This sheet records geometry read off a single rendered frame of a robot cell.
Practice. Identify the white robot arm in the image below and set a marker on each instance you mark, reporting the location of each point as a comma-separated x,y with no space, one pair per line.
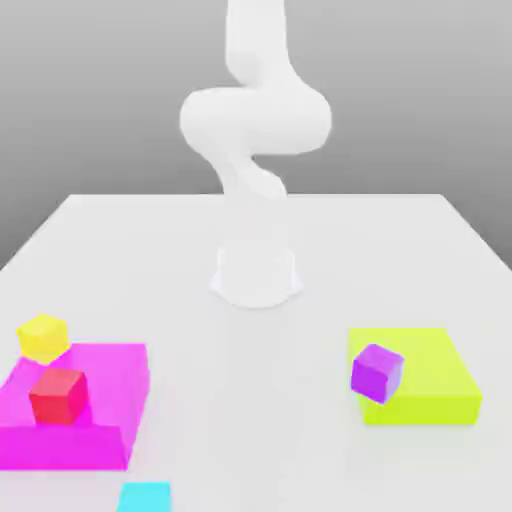
256,120

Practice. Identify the small purple cube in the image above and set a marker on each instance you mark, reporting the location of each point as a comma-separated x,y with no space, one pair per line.
376,374

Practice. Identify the small yellow cube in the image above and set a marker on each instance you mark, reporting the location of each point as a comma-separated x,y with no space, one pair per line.
43,338

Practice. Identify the small red cube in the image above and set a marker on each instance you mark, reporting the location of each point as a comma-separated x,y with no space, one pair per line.
58,396

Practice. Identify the small cyan cube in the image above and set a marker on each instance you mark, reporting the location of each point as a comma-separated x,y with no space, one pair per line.
146,498

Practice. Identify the large magenta box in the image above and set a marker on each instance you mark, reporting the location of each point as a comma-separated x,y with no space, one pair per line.
104,400

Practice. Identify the large lime box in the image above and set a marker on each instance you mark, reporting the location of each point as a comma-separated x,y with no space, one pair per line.
436,376

